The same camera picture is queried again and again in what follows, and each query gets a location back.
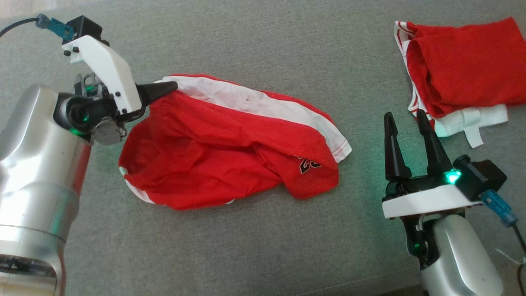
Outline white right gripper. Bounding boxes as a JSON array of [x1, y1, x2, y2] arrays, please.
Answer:
[[381, 109, 483, 268]]

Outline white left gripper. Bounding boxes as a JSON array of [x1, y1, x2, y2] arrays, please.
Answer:
[[53, 35, 178, 146]]

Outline red white basketball shorts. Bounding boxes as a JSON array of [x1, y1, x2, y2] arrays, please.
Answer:
[[118, 74, 353, 211]]

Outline red white basketball jersey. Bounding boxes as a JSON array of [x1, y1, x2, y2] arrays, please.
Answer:
[[394, 16, 526, 148]]

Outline grey fabric sofa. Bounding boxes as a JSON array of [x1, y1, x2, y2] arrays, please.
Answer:
[[0, 0, 526, 296]]

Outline right camera cable blue plug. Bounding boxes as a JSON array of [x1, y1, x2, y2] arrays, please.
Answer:
[[480, 189, 526, 296]]

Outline camera cable blue plug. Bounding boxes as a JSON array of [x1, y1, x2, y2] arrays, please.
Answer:
[[480, 189, 526, 296], [0, 14, 74, 42]]

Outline left camera cable blue plug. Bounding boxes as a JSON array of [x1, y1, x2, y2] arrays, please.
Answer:
[[0, 14, 74, 42]]

